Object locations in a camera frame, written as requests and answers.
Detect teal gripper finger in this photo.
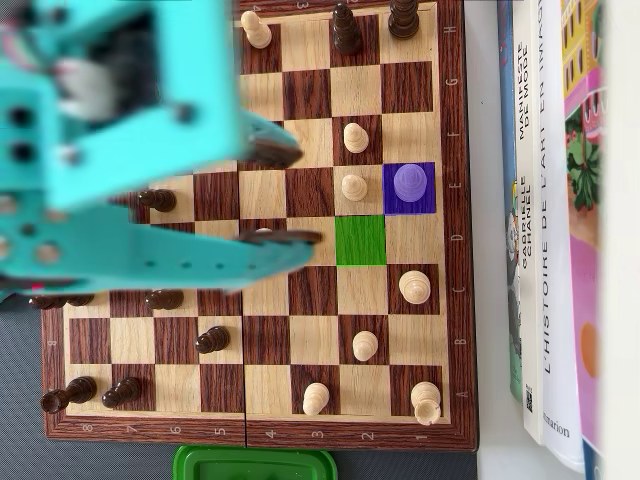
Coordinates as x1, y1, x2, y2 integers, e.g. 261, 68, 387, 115
0, 219, 324, 292
234, 110, 305, 170

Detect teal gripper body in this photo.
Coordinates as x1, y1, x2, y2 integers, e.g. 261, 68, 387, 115
0, 0, 242, 212

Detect wooden chessboard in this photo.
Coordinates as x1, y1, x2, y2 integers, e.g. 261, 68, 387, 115
40, 0, 476, 454

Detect dark wooden pawn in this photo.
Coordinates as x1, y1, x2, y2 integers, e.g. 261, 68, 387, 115
101, 376, 144, 409
138, 188, 177, 213
144, 288, 185, 311
194, 325, 232, 355

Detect dark wooden bishop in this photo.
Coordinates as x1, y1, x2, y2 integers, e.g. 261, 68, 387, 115
331, 3, 363, 55
28, 293, 96, 310

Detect dark wooden rook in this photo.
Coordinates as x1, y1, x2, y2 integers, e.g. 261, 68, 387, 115
40, 375, 99, 415

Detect dark wooden queen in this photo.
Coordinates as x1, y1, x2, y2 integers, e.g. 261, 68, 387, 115
387, 0, 421, 41

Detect light wooden bishop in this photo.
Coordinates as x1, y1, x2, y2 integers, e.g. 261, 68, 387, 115
398, 269, 432, 304

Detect green plastic container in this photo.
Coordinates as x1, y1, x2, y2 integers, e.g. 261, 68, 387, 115
172, 443, 337, 480

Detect blue cartoon book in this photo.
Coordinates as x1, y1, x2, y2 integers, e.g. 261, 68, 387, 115
496, 0, 524, 401

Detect light wooden rook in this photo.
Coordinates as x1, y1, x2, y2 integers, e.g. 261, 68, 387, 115
410, 380, 442, 427

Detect white Gabrielle Chanel book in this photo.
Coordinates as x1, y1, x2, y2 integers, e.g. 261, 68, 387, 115
510, 0, 547, 447

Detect white art history book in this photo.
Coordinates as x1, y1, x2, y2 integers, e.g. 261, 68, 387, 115
532, 0, 586, 474

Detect pink colourful illustrated book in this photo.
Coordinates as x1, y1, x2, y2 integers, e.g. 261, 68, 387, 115
559, 0, 609, 459

